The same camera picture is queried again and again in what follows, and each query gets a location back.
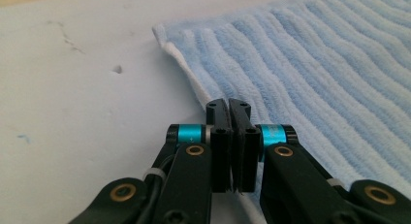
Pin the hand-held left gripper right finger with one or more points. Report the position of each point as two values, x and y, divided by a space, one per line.
247 159

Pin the light blue striped towel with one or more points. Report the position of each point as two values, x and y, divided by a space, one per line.
307 72

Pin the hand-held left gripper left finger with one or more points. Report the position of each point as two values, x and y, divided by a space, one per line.
221 153

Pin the white grid mat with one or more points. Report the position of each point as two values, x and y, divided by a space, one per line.
80 88

